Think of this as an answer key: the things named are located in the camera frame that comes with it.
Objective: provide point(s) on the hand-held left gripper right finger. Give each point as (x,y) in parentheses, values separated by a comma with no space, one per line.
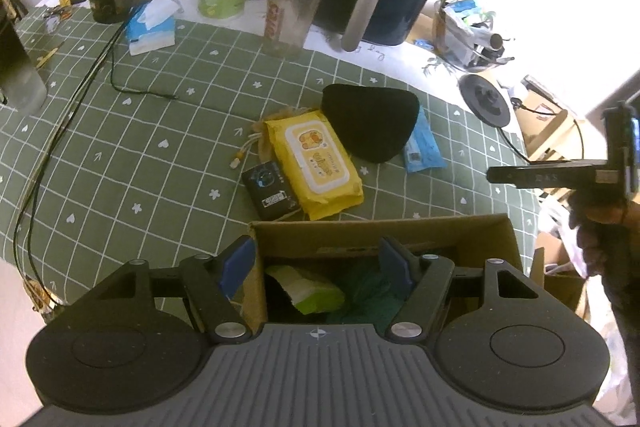
(395,264)

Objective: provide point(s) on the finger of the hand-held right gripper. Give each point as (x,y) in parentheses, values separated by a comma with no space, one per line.
(507,176)

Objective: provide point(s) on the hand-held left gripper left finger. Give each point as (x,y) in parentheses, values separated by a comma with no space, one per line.
(237,264)

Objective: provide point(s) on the teal cloth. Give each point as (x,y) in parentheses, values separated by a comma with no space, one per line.
(367,292)

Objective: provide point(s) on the large cardboard box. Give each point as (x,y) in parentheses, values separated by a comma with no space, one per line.
(465,232)

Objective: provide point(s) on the green white pack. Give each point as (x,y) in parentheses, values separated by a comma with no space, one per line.
(310,292)

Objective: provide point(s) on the small black packet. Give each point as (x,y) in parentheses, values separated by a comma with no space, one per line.
(270,192)

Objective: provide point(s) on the blue packet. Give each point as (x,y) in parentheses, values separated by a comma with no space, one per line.
(422,152)

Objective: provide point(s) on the yellow wet wipes pack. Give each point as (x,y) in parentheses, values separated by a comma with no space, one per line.
(315,162)

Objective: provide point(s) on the black fabric pouch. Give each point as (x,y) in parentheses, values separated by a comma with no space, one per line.
(370,122)

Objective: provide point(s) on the person's right forearm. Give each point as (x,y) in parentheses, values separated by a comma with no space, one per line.
(625,307)

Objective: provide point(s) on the person's right hand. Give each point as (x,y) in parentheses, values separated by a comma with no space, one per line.
(602,242)

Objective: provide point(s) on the wooden chair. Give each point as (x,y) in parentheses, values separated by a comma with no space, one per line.
(545,132)

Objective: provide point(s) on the white plastic bag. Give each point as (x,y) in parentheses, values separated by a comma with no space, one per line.
(560,232)

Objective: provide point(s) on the black kettle base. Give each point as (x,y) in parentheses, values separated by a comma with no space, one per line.
(485,99)

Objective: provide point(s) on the glass bowl with clutter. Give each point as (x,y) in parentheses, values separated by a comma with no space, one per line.
(465,42)

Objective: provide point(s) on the green checkered tablecloth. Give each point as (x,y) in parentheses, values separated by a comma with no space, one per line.
(150,147)

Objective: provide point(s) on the small blue card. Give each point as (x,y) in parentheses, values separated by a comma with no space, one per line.
(423,43)

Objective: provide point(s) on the trash bin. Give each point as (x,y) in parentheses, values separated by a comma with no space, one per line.
(42,294)

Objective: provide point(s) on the blue white tissue pack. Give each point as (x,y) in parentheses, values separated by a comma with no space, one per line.
(150,32)

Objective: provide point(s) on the grey lid shaker bottle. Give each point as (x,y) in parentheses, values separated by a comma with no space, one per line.
(295,7)

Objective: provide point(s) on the black tumbler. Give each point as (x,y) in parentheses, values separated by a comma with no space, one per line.
(20,72)

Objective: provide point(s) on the yellow black tool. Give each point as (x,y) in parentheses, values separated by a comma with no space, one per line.
(70,0)

